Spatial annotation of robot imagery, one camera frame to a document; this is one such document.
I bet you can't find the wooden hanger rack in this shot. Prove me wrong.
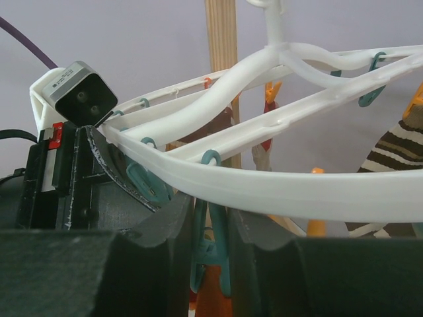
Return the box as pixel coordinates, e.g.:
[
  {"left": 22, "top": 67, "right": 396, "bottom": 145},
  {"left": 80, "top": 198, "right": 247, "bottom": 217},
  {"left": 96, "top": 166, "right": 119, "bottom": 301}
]
[{"left": 204, "top": 0, "right": 308, "bottom": 238}]

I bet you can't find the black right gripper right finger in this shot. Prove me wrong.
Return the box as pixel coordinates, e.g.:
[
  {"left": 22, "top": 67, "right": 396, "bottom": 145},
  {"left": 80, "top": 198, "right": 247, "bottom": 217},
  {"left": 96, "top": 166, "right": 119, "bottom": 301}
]
[{"left": 228, "top": 209, "right": 422, "bottom": 316}]

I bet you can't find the orange sock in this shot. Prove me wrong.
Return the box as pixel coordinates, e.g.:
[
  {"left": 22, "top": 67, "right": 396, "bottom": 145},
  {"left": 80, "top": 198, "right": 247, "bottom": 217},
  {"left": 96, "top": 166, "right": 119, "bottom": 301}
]
[{"left": 189, "top": 265, "right": 233, "bottom": 316}]

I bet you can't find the striped beige hanging sock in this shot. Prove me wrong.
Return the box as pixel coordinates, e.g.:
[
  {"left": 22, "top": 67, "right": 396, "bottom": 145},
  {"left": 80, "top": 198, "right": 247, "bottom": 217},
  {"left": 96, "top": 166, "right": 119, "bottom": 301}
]
[{"left": 165, "top": 105, "right": 275, "bottom": 172}]

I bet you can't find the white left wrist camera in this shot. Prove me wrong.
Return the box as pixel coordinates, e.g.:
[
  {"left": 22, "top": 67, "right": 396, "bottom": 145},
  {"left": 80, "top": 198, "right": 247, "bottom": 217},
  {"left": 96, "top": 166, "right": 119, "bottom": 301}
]
[{"left": 29, "top": 61, "right": 118, "bottom": 132}]

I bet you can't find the white round clip hanger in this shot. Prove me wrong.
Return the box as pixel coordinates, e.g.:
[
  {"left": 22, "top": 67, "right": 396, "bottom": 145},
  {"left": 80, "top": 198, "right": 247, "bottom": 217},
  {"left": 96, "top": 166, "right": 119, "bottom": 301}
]
[{"left": 95, "top": 0, "right": 423, "bottom": 229}]

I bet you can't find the red hanging sock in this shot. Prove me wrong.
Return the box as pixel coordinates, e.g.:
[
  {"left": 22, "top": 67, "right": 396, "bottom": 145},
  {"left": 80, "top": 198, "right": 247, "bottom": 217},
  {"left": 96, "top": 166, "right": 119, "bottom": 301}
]
[{"left": 260, "top": 100, "right": 279, "bottom": 152}]

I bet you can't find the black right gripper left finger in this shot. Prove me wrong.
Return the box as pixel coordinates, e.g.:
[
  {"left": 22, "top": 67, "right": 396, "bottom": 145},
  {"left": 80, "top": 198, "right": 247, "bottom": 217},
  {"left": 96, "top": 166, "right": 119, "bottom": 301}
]
[{"left": 1, "top": 193, "right": 194, "bottom": 316}]

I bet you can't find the brown striped sock pair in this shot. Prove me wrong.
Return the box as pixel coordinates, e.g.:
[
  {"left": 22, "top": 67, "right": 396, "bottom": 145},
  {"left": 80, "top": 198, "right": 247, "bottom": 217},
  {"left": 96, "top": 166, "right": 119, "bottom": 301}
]
[{"left": 346, "top": 118, "right": 422, "bottom": 238}]

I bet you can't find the orange clothes peg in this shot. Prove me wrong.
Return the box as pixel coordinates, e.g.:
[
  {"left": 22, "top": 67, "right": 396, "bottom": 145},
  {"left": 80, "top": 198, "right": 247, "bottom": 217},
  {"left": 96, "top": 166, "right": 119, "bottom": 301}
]
[{"left": 306, "top": 167, "right": 328, "bottom": 238}]

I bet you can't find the teal clothes peg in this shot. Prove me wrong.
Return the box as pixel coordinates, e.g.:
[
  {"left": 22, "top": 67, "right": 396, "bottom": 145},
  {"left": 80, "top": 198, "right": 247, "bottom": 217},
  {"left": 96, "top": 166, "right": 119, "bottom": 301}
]
[{"left": 190, "top": 149, "right": 231, "bottom": 297}]

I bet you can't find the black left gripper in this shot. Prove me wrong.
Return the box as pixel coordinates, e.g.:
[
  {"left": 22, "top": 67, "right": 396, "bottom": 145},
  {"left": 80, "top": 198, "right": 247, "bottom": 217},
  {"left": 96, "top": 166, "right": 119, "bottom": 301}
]
[{"left": 1, "top": 123, "right": 159, "bottom": 230}]

